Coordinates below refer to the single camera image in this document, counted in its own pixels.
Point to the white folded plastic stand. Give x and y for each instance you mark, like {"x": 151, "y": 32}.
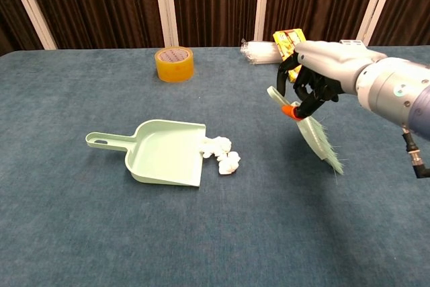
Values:
{"x": 351, "y": 42}

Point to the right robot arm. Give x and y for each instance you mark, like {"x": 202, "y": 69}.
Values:
{"x": 393, "y": 92}

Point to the yellow printed cardboard box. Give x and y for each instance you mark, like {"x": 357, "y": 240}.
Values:
{"x": 284, "y": 43}

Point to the clear plastic wrapped pack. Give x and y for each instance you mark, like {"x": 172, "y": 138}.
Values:
{"x": 260, "y": 52}

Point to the blue table mat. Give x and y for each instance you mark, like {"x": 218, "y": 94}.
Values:
{"x": 100, "y": 233}

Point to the yellowish packing tape roll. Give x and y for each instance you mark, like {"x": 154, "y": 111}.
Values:
{"x": 173, "y": 72}

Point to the light green plastic dustpan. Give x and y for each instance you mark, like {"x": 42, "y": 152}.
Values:
{"x": 161, "y": 156}

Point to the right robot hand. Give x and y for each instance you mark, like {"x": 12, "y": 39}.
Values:
{"x": 329, "y": 60}

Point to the light green hand broom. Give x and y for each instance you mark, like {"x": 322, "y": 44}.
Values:
{"x": 312, "y": 132}

